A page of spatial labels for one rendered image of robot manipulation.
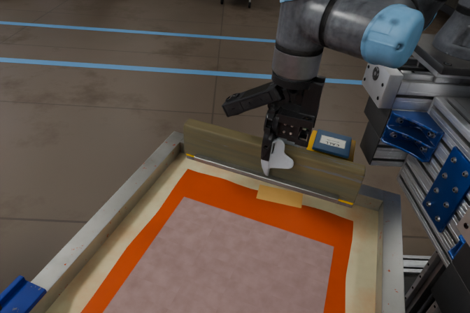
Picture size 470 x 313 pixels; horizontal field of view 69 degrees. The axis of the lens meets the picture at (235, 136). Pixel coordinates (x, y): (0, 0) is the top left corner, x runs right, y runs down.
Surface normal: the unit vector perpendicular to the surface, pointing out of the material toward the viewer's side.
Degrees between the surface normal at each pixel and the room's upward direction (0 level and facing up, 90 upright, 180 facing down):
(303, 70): 90
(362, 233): 0
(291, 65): 90
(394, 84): 90
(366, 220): 0
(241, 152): 91
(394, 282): 0
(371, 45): 99
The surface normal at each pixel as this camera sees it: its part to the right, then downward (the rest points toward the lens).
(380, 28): -0.55, 0.05
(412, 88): 0.00, 0.58
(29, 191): 0.07, -0.81
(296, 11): -0.62, 0.39
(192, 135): -0.36, 0.54
